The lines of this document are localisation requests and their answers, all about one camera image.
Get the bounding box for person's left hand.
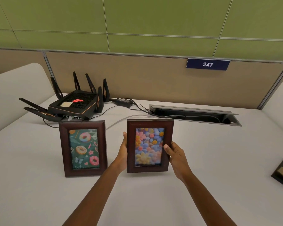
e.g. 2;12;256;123
113;132;128;172

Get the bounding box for person's right hand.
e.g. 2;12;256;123
164;141;193;182

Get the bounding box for flower picture wooden frame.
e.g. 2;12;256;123
127;118;175;173

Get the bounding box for person's left forearm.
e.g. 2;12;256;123
63;162;121;226

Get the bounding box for person's right forearm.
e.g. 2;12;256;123
182;172;238;226

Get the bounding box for black power adapter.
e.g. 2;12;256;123
114;98;133;108

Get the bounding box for black router with antennas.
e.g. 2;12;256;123
19;71;110;122

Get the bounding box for blue number sign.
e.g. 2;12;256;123
186;58;230;71

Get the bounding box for white network cable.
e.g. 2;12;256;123
106;114;149;130

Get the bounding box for black power cable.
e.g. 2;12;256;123
108;98;222;123

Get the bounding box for donut picture wooden frame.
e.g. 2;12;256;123
58;120;108;177

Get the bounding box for grey desk cable tray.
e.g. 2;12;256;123
148;104;242;127

